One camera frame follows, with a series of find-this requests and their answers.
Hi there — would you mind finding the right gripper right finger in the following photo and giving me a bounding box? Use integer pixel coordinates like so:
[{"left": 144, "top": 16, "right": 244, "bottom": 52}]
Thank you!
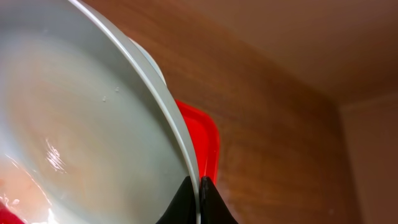
[{"left": 200, "top": 176, "right": 238, "bottom": 224}]

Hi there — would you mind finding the white plate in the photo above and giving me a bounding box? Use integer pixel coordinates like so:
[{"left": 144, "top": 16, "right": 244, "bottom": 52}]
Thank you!
[
  {"left": 1, "top": 1, "right": 200, "bottom": 223},
  {"left": 130, "top": 39, "right": 166, "bottom": 85}
]

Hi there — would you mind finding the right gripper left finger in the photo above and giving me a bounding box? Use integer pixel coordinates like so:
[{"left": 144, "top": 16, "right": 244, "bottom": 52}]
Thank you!
[{"left": 156, "top": 176, "right": 197, "bottom": 224}]

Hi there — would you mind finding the white plate top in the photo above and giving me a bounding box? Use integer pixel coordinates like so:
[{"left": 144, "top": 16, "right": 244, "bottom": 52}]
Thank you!
[{"left": 1, "top": 1, "right": 200, "bottom": 223}]

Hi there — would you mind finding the red plastic tray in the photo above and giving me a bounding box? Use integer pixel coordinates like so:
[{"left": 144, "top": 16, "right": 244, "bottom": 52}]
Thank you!
[{"left": 175, "top": 100, "right": 220, "bottom": 185}]

